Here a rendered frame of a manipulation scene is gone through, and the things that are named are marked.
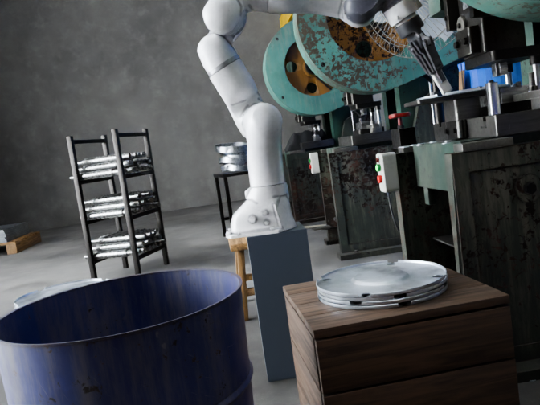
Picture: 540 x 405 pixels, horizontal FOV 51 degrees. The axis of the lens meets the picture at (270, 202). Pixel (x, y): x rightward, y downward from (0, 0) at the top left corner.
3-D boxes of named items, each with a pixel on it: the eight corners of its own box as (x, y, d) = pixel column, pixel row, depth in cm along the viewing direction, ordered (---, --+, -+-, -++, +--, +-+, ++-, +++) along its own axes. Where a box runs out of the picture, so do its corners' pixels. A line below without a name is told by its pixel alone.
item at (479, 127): (497, 137, 152) (495, 114, 151) (434, 141, 197) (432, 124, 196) (602, 121, 154) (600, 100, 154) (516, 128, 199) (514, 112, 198)
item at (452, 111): (423, 144, 166) (418, 98, 165) (407, 145, 180) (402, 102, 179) (504, 132, 168) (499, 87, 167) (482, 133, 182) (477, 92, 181)
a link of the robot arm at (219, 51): (206, 79, 166) (172, 26, 163) (217, 75, 182) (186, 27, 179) (260, 42, 161) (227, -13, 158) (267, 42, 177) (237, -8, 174)
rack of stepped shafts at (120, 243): (146, 279, 352) (121, 127, 343) (83, 284, 364) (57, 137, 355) (175, 263, 393) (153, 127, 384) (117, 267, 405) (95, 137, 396)
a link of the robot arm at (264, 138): (259, 189, 161) (246, 102, 159) (247, 186, 179) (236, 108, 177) (296, 182, 163) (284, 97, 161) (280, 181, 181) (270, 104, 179)
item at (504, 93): (501, 104, 167) (500, 87, 166) (479, 108, 182) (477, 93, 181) (530, 99, 167) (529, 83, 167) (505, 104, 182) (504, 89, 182)
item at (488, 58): (494, 69, 163) (492, 50, 163) (464, 79, 183) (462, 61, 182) (546, 62, 164) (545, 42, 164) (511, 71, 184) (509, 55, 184)
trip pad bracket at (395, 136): (404, 180, 201) (398, 125, 199) (396, 179, 210) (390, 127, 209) (421, 177, 201) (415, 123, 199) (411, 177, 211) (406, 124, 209)
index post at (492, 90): (492, 115, 155) (488, 79, 154) (487, 116, 158) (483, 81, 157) (501, 113, 155) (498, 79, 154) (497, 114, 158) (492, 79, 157)
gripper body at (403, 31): (390, 30, 164) (407, 58, 165) (400, 24, 156) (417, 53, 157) (411, 17, 164) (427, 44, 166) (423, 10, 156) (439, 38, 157)
